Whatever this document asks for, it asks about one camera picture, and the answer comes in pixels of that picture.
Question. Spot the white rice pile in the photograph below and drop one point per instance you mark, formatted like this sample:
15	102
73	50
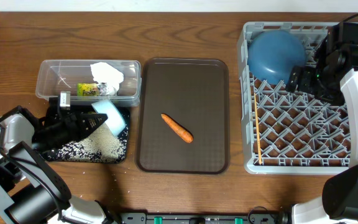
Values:
98	146

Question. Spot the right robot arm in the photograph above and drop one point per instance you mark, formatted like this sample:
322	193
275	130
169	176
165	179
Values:
334	79

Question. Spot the brown serving tray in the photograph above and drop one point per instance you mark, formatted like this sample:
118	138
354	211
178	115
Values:
194	93

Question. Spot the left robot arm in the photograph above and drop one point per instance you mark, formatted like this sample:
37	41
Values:
30	190

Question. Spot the yellow foil snack wrapper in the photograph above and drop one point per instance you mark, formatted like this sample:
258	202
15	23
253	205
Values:
95	89

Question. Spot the grey dishwasher rack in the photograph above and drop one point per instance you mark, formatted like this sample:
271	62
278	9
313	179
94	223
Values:
299	135

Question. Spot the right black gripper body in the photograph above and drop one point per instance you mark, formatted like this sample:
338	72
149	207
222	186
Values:
310	81

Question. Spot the clear plastic bin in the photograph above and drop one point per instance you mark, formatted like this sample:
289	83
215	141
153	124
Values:
64	75

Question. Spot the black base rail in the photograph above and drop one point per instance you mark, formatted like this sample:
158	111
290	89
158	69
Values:
254	217

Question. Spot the orange carrot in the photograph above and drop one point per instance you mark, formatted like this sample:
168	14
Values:
179	130

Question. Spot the wooden chopstick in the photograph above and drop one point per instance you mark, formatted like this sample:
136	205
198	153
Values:
259	151

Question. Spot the dark blue plate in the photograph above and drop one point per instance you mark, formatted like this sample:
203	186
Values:
273	54

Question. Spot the light blue bowl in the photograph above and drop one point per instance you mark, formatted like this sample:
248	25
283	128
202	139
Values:
115	121

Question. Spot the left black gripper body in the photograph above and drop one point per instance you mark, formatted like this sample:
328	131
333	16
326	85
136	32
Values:
58	135

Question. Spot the white napkin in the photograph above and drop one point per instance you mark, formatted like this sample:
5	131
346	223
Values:
107	77

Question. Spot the black plastic bin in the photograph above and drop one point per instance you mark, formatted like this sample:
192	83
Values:
123	149

